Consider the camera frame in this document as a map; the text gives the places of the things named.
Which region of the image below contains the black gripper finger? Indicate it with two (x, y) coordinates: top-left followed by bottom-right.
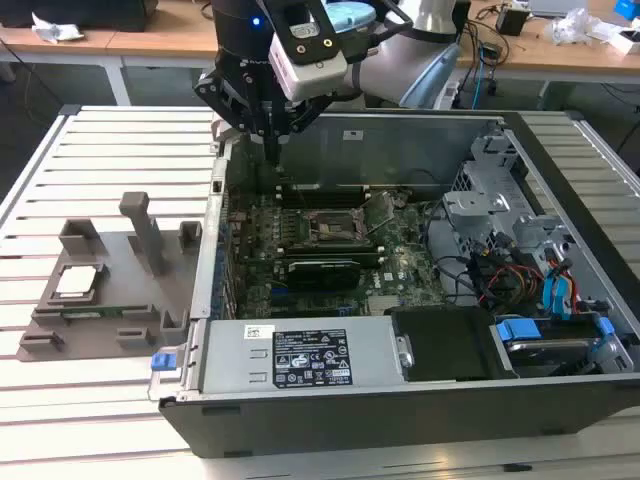
(272, 92), (331, 164)
(193, 68), (274, 164)

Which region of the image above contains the metal socket cover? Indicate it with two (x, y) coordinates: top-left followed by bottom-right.
(359, 191), (407, 236)

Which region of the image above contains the silver topped CPU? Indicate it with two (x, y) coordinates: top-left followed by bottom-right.
(53, 267), (101, 297)

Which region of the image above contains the CPU socket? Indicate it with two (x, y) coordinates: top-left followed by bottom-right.
(305, 207), (372, 247)

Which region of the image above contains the black RAM slot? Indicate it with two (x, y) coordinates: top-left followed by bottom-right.
(278, 258), (388, 268)
(285, 241), (377, 250)
(276, 194), (372, 203)
(276, 182), (372, 191)
(282, 247), (381, 256)
(279, 252), (385, 262)
(276, 188), (372, 197)
(276, 200), (372, 209)

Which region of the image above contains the large black equipment box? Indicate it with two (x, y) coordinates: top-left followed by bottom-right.
(0, 0), (159, 32)

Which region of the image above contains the black graphics card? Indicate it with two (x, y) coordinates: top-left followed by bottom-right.
(284, 256), (362, 292)

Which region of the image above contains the green motherboard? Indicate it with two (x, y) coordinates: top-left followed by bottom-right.
(222, 192), (446, 319)

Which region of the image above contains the crumpled white paper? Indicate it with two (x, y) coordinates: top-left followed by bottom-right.
(32, 12), (84, 44)

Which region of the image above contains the metal drive cage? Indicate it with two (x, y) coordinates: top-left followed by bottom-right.
(442, 133), (581, 261)

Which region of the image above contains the silver chipset heatsink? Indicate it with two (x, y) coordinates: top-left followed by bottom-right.
(368, 294), (402, 317)

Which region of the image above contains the grey brown parts rack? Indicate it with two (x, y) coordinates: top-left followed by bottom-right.
(16, 191), (204, 362)

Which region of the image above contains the small black box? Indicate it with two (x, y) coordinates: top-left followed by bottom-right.
(496, 4), (530, 36)

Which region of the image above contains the green RAM stick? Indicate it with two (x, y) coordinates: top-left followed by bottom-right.
(59, 305), (124, 320)

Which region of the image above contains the silver power supply unit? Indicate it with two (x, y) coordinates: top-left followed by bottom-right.
(199, 318), (407, 394)

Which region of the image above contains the grey laptop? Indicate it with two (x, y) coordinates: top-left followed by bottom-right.
(528, 0), (587, 17)

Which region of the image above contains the clear plastic bag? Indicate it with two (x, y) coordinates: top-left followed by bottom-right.
(543, 8), (601, 47)

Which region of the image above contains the blue disk carrier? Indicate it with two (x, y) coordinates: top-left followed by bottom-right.
(492, 314), (619, 377)

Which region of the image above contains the open black PC case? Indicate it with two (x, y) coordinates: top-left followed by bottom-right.
(148, 106), (640, 459)

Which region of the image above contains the white cardboard box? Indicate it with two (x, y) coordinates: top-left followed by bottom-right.
(592, 27), (640, 55)

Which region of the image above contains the silver hard disk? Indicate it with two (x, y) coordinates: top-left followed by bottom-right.
(505, 338), (592, 376)

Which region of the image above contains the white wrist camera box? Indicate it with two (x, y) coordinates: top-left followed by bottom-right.
(268, 0), (349, 101)

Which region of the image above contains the thick black cable bundle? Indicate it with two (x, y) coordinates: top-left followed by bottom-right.
(467, 239), (504, 304)

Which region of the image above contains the coloured power wire bundle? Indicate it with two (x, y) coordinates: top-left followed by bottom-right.
(477, 264), (546, 307)

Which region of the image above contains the blue flat data wire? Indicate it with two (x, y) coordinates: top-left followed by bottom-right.
(559, 274), (577, 321)
(542, 273), (562, 319)

